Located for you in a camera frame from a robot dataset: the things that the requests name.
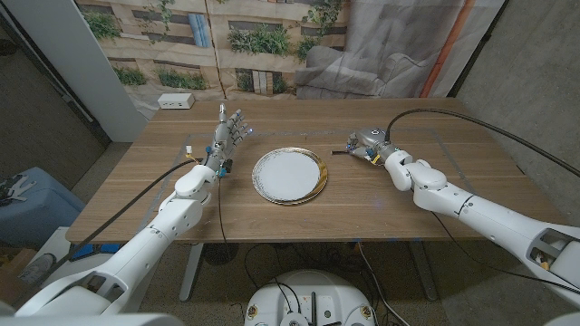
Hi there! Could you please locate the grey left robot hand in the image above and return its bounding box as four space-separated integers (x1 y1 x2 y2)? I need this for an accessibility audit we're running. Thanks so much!
202 102 254 178

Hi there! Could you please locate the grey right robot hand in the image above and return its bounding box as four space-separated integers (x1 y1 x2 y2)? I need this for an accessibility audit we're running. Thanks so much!
346 127 401 167

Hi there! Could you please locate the white plate with gold rim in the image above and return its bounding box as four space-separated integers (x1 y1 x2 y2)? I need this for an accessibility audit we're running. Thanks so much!
251 147 329 206

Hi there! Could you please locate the white power strip box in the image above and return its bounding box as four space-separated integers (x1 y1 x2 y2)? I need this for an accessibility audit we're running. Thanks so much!
157 92 196 110

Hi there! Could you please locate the printed fabric backdrop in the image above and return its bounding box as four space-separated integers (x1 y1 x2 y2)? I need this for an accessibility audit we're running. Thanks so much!
74 0 507 121

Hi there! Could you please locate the black round floor object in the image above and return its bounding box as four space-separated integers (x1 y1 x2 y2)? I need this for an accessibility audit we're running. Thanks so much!
202 243 240 267

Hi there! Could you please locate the white table leg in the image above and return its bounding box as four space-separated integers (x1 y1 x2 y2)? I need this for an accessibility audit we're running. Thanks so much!
179 243 205 302
407 239 440 302

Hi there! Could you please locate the white robot torso base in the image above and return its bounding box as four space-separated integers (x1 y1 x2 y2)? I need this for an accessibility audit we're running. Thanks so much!
243 269 377 326

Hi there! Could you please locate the blue plastic container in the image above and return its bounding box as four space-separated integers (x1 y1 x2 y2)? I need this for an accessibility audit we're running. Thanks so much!
0 166 86 250

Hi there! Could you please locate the thin black left wrist cable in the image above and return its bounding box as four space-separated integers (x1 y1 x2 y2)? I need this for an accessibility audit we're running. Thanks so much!
217 178 231 263

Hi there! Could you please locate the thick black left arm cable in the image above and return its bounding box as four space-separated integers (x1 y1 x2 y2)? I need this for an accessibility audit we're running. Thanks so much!
11 157 205 312

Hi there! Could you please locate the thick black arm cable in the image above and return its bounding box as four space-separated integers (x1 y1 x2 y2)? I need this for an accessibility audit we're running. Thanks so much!
11 157 205 312
384 107 580 178

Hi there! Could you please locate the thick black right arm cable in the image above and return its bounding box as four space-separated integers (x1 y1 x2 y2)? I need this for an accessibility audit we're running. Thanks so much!
384 107 580 178

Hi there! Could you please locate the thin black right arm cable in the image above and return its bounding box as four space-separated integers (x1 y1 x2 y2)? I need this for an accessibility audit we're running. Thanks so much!
431 211 580 294

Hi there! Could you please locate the white floor cable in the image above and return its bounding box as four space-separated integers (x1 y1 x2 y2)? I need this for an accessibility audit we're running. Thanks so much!
356 243 401 326

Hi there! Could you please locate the grey metal bracket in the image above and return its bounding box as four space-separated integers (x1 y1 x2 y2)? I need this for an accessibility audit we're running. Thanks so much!
0 174 38 208

